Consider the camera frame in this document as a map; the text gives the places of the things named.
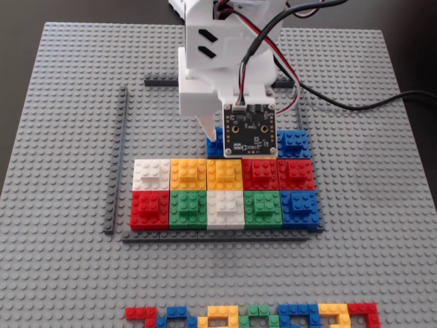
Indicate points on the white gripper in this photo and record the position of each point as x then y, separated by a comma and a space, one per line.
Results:
195, 100

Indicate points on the blue lego cube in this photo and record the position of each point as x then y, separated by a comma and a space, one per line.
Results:
293, 145
299, 209
215, 150

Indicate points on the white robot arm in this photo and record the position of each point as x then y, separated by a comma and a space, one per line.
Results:
232, 37

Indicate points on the yellow lego cube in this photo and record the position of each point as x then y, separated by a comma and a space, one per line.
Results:
187, 172
224, 172

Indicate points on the red lego cube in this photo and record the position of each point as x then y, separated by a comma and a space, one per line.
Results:
296, 172
260, 172
149, 210

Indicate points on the white lego cube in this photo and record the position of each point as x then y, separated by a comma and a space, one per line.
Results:
225, 209
150, 171

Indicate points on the green lego cube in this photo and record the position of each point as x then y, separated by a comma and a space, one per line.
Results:
187, 209
263, 209

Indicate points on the dark grey lego border strip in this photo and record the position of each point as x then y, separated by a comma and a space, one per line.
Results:
205, 236
117, 153
160, 82

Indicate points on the grey studded lego baseplate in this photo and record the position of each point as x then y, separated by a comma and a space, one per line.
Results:
68, 136

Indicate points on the yellow lego brick letter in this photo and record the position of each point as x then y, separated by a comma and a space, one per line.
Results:
222, 311
333, 308

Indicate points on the blue lego brick letter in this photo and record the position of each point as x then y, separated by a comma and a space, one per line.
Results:
293, 310
175, 311

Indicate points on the green lego brick letter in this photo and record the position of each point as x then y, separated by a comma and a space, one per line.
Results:
257, 310

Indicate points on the red lego brick letter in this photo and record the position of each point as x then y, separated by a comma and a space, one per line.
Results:
136, 312
362, 307

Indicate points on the black camera circuit board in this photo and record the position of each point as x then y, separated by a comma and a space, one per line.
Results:
249, 130

